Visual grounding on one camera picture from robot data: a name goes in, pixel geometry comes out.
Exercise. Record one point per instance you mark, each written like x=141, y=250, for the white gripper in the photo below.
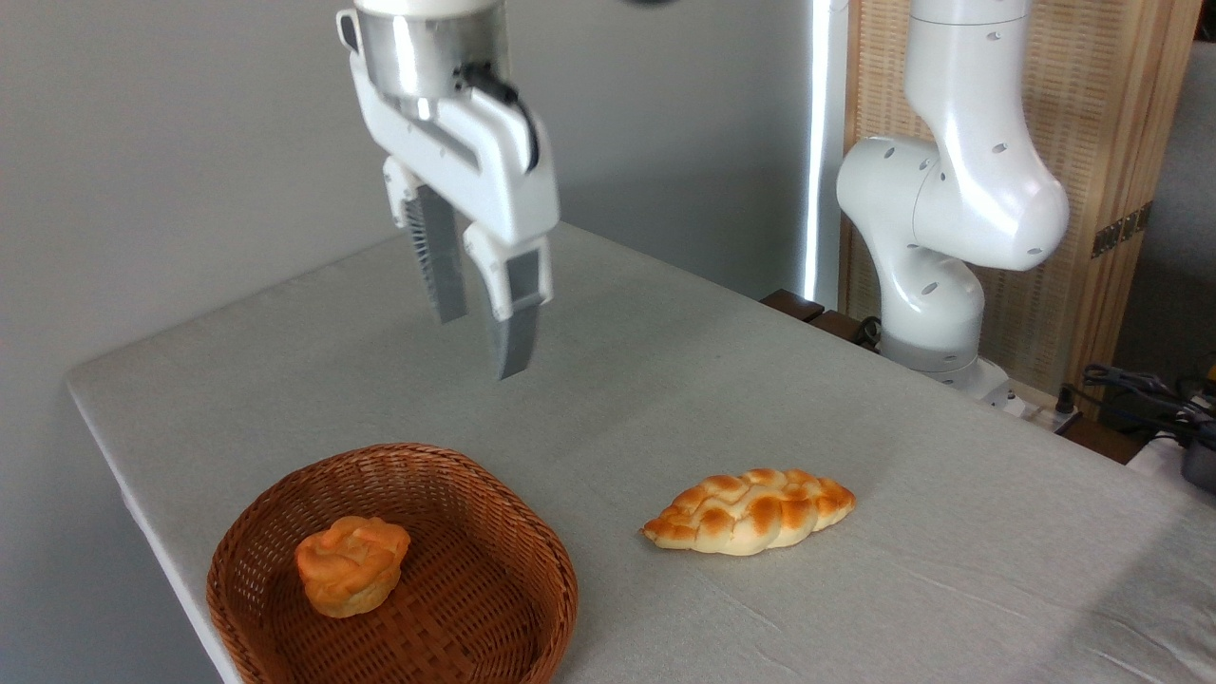
x=494, y=180

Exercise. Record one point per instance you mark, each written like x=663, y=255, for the orange muffin-shaped bread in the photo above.
x=351, y=565

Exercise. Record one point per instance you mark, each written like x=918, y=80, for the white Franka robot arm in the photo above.
x=959, y=190

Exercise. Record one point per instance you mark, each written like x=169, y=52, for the brown wicker basket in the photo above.
x=475, y=608

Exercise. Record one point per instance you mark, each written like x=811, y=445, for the braided golden bread loaf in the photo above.
x=750, y=513

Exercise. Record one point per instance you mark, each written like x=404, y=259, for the grey tablecloth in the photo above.
x=760, y=399

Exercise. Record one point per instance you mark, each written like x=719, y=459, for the dark brown wooden block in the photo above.
x=807, y=309

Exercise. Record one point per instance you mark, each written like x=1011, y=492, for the white vertical light strip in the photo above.
x=819, y=152

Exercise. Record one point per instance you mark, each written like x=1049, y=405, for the white power strip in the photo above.
x=1031, y=408

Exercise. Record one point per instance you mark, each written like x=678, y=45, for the wooden slatted folding screen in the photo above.
x=1092, y=114

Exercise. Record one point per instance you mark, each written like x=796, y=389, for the brass screen hinge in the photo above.
x=1121, y=231

